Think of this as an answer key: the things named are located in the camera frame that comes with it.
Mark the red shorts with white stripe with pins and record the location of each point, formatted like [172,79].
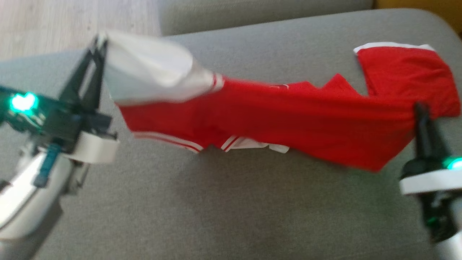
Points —
[404,68]

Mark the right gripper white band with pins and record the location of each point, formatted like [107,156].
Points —
[429,180]

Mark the large grey sofa seat cushion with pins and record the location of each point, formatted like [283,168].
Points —
[216,202]

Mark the red white sports jersey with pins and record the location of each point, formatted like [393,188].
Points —
[270,115]

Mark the yellow upholstered sofa part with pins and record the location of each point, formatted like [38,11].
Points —
[426,9]

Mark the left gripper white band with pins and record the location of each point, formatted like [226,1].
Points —
[95,142]

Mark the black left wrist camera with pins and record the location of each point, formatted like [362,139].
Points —
[50,122]

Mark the small grey sofa cushion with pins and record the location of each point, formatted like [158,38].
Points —
[252,14]

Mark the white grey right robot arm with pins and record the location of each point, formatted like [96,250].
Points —
[444,216]

